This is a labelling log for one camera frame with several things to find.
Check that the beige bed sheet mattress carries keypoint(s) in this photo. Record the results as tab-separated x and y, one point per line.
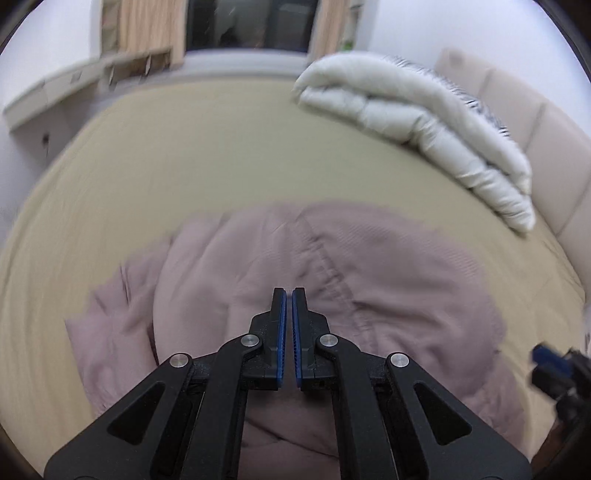
156	156

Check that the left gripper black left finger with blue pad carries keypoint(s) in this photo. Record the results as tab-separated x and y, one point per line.
185	419

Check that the right beige curtain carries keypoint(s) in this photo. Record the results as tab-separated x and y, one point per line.
329	32

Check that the dark glass window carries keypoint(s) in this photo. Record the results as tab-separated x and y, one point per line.
250	24

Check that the white wall-mounted desk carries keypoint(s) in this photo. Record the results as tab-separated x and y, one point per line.
110	69

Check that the beige curtain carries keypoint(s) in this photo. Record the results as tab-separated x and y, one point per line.
329	32
146	25

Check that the folded white duvet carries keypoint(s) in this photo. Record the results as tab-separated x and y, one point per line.
407	103

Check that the beige padded headboard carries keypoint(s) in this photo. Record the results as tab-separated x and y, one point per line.
558	149

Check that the left beige curtain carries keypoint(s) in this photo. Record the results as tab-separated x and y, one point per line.
146	25

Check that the mauve hooded down coat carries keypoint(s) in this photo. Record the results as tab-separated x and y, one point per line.
382	281

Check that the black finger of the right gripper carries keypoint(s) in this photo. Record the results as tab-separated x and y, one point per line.
552	374

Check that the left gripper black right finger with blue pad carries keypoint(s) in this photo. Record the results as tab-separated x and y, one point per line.
393	419

